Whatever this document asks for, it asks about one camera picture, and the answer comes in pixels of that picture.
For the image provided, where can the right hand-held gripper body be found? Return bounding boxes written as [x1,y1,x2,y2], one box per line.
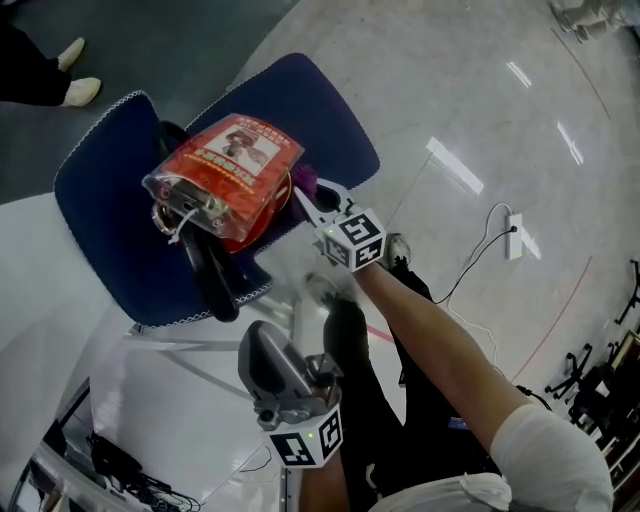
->
[313,199,387,274]

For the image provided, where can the person's right grey shoe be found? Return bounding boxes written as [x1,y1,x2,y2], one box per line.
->
[382,232,414,271]

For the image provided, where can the purple cloth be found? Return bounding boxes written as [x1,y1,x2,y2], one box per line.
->
[289,164,321,221]

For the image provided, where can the black metal stand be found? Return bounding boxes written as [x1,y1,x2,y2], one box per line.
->
[613,259,640,326]

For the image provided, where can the person's grey shoe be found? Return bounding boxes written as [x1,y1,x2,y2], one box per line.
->
[382,232,414,271]
[305,272,346,306]

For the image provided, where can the white table with metal frame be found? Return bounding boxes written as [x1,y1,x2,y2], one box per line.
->
[0,192,301,512]

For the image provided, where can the white power strip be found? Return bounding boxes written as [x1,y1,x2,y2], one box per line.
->
[504,212,525,261]

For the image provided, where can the person's black trousers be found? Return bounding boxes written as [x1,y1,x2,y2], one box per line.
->
[322,259,506,512]

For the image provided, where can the clear tag sleeve red card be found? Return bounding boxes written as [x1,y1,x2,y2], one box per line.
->
[142,112,306,244]

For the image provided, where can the person's left grey shoe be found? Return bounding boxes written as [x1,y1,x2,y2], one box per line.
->
[305,272,346,306]

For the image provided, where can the person's white shirt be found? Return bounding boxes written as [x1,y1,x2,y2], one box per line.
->
[369,402,616,512]

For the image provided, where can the navy blue cloth bag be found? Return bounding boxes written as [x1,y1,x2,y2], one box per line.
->
[53,52,381,334]

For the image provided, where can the white power cable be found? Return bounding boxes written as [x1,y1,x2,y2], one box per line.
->
[444,201,514,366]

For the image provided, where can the person's right forearm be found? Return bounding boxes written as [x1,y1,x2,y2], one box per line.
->
[355,262,524,441]

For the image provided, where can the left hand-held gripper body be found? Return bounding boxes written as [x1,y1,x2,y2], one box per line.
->
[252,352,346,469]

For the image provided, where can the black power cable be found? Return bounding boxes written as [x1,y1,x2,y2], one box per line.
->
[432,224,517,306]

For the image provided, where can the black cable bundle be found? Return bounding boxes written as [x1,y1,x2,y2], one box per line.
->
[44,429,201,512]

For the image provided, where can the person's left forearm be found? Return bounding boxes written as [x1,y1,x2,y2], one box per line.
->
[324,457,374,512]

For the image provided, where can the black swivel chair base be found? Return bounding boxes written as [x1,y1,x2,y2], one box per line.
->
[547,343,601,401]

